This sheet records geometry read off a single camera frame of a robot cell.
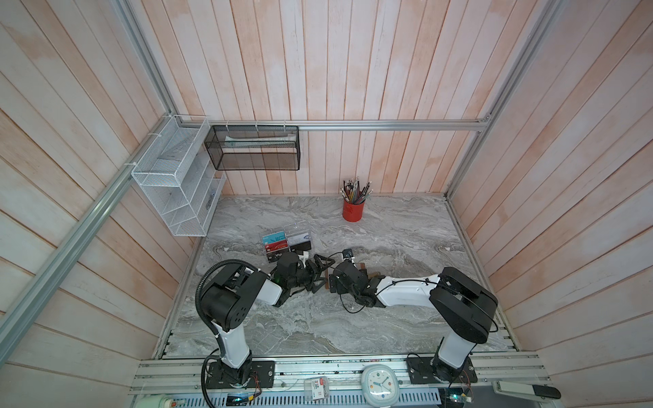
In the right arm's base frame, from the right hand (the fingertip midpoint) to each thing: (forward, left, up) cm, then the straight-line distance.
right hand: (340, 275), depth 93 cm
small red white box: (-36, +7, +1) cm, 36 cm away
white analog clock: (-34, -11, +1) cm, 36 cm away
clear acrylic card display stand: (+16, +20, +7) cm, 26 cm away
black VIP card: (+6, +25, +4) cm, 26 cm away
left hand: (-1, +3, +4) cm, 5 cm away
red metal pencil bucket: (+28, -5, +4) cm, 29 cm away
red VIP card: (+9, +25, +5) cm, 27 cm away
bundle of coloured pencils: (+30, -4, +15) cm, 34 cm away
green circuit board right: (-35, -33, -2) cm, 48 cm away
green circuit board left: (-39, +30, -1) cm, 49 cm away
